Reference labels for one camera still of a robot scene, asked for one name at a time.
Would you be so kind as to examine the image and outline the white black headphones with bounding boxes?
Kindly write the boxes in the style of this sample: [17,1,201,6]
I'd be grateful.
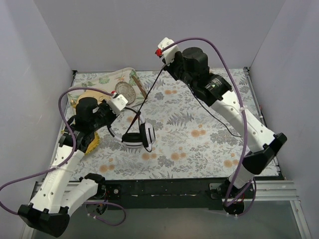
[107,107,156,152]

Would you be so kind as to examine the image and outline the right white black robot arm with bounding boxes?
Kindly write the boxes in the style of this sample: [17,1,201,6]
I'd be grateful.
[163,46,287,198]

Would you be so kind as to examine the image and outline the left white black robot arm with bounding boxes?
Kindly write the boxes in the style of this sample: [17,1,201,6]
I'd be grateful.
[18,97,117,238]

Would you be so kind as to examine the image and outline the beige bird oval plate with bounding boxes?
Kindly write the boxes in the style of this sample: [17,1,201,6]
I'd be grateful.
[76,90,111,104]

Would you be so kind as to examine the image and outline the yellow woven bamboo basket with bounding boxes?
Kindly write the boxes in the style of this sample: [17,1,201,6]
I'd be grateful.
[61,129,101,156]

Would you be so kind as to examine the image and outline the floral rectangular tray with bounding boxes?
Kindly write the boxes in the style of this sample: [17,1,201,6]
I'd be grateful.
[73,67,147,107]

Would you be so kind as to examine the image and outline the speckled grey oval plate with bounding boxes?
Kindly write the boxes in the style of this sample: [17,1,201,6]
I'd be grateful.
[115,82,136,105]

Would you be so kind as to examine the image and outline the brown wooden stick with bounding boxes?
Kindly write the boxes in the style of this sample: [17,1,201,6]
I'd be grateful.
[132,75,147,98]

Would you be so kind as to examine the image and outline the floral table mat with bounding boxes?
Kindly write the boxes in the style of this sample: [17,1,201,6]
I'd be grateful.
[49,68,281,180]

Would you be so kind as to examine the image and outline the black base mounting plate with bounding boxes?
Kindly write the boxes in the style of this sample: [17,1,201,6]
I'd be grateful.
[98,178,259,211]

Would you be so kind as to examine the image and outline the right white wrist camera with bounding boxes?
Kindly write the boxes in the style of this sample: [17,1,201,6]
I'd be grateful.
[155,37,179,66]

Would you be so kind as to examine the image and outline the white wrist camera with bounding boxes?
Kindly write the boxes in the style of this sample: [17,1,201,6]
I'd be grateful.
[107,91,128,115]
[155,37,179,66]

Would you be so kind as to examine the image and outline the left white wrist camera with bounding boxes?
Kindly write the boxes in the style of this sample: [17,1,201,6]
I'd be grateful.
[107,91,128,115]

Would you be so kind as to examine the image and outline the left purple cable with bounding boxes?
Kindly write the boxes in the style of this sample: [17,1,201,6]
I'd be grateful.
[0,87,127,226]

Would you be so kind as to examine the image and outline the aluminium frame rail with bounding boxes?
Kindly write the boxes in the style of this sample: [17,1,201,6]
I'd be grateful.
[31,180,300,201]

